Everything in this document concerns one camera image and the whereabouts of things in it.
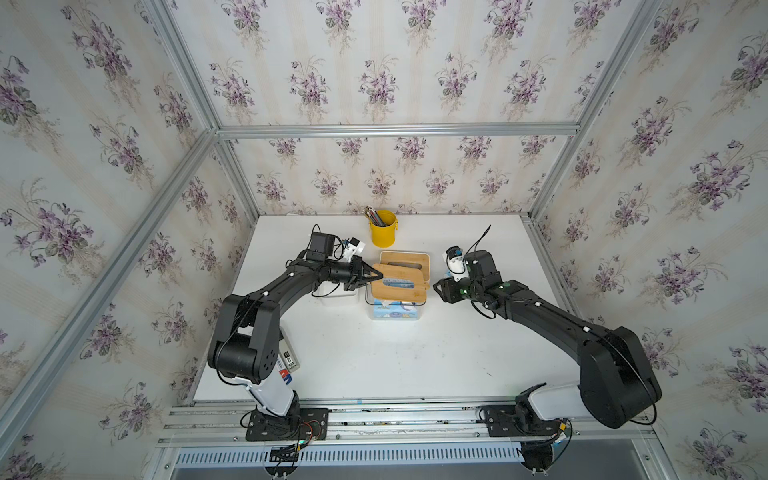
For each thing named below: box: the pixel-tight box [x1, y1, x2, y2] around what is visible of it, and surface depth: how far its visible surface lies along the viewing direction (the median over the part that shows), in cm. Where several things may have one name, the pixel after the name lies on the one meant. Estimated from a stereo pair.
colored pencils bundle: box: [364, 205, 387, 227], surface depth 103 cm
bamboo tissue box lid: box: [371, 264, 427, 303], surface depth 86 cm
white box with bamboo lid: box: [372, 250, 431, 292], surface depth 90 cm
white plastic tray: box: [312, 281, 359, 307], surface depth 94 cm
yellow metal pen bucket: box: [368, 210, 399, 248], surface depth 111 cm
